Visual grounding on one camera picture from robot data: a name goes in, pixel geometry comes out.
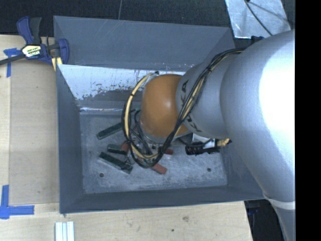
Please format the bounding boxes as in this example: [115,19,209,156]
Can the grey metal bin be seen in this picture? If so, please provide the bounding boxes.
[53,15,267,214]

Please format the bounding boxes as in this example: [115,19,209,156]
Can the pale wood board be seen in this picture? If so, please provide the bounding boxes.
[8,61,61,206]

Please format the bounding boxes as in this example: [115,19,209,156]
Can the black cylinder on white bracket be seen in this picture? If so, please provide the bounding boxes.
[185,138,232,156]

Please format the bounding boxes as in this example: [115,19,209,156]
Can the dark green flat block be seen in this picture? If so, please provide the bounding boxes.
[98,151,134,175]
[107,144,128,156]
[96,122,124,141]

